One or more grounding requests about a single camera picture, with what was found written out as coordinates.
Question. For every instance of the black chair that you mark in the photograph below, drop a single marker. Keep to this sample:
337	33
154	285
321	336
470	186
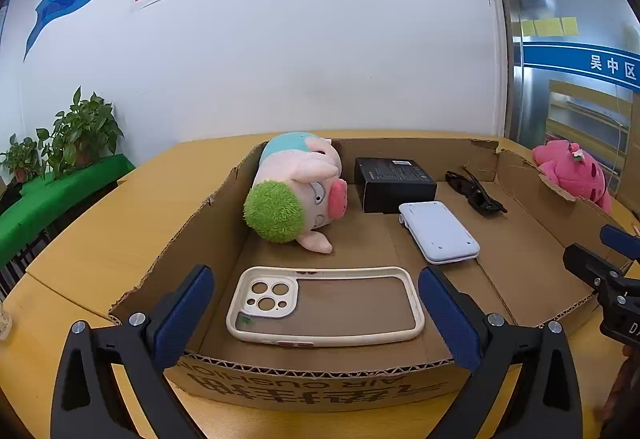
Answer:
25	264

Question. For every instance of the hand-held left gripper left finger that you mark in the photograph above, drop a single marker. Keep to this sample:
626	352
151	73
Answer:
186	314

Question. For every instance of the cardboard box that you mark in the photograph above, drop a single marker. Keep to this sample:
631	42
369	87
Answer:
350	249

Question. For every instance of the yellow sticky note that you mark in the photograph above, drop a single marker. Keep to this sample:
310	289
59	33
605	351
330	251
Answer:
528	26
547	25
569	25

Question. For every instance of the beige phone case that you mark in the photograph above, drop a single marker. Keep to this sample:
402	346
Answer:
265	299

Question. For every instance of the black sunglasses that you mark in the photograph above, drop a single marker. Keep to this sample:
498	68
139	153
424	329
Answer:
477	199

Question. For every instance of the glass door with blue band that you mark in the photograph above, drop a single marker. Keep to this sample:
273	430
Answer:
565	69

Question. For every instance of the person's right hand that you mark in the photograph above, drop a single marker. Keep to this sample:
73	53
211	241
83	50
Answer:
627	384

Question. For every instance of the pink plush toy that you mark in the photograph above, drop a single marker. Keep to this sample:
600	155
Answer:
570	171

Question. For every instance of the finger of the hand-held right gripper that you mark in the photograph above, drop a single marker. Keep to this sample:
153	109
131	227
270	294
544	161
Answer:
585	264
622	237

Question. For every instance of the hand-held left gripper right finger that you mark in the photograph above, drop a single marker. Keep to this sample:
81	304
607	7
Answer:
447	319

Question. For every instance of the small potted green plant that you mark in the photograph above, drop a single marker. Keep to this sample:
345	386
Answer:
20	159

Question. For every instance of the small pale object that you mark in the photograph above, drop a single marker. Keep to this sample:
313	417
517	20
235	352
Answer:
5	324

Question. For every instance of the pig plush toy green hair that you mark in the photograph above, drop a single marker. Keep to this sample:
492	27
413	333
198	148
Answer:
295	174

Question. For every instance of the green table cloth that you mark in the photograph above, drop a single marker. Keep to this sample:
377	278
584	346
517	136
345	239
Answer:
55	199

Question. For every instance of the large potted green plant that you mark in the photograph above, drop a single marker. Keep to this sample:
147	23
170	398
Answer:
82	129

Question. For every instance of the black rectangular box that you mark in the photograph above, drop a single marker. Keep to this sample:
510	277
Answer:
395	181

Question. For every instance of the white power bank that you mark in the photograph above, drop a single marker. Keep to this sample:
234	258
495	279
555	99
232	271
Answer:
440	231

